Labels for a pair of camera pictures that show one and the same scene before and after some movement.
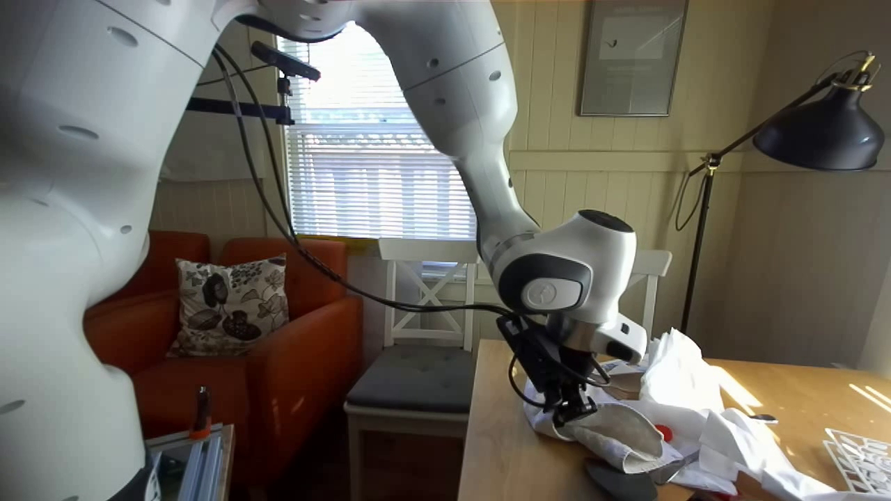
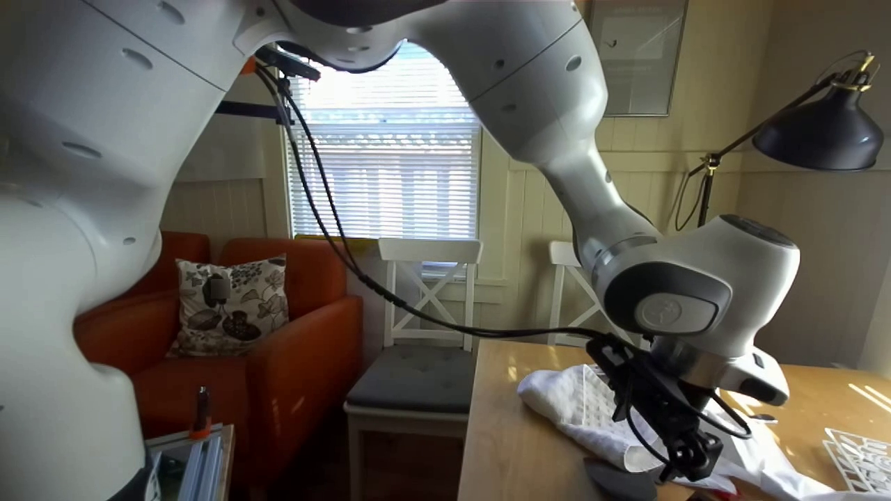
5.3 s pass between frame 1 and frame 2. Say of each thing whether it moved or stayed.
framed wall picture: stayed
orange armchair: stayed
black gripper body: moved
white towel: stayed
